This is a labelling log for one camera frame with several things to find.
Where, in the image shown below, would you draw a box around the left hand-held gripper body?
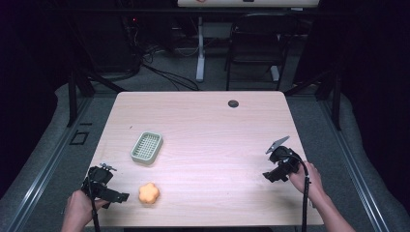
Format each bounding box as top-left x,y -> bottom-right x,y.
80,162 -> 118,198

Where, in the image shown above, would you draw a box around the aluminium floor rail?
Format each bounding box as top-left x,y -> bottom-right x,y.
6,96 -> 95,232
317,96 -> 393,232

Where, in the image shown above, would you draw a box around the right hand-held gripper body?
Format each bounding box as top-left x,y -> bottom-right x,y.
265,135 -> 304,177

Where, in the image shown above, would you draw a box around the white desk leg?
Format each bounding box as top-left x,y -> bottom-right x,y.
195,15 -> 206,83

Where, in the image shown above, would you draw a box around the black floor cables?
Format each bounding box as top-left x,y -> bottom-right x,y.
122,15 -> 201,92

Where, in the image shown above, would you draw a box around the person's right hand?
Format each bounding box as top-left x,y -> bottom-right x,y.
287,160 -> 327,207

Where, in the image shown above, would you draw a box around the black metal stand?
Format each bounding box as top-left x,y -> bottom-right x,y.
66,67 -> 127,129
283,69 -> 342,131

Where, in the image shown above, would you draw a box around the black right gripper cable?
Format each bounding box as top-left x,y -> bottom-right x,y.
283,154 -> 312,232

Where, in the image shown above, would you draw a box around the green soap dish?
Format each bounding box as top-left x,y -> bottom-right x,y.
130,130 -> 164,166

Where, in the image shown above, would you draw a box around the orange flower-shaped soap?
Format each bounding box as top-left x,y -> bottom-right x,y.
137,182 -> 161,205

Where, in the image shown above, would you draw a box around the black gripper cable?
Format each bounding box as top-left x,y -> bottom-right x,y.
283,154 -> 312,232
86,180 -> 102,232

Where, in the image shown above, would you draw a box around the black chair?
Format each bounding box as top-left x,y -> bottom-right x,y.
224,13 -> 299,92

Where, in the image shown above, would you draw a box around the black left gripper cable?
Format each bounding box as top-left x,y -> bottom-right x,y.
86,180 -> 102,232

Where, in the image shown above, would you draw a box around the person's left hand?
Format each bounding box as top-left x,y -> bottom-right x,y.
62,188 -> 110,231

